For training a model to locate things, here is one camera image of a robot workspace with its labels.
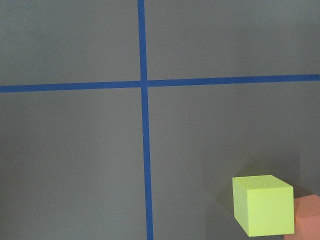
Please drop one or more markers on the orange foam cube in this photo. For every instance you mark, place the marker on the orange foam cube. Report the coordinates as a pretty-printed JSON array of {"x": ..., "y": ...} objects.
[{"x": 306, "y": 218}]

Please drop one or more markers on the yellow foam cube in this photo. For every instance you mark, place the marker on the yellow foam cube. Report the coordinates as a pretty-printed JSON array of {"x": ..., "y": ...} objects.
[{"x": 263, "y": 205}]

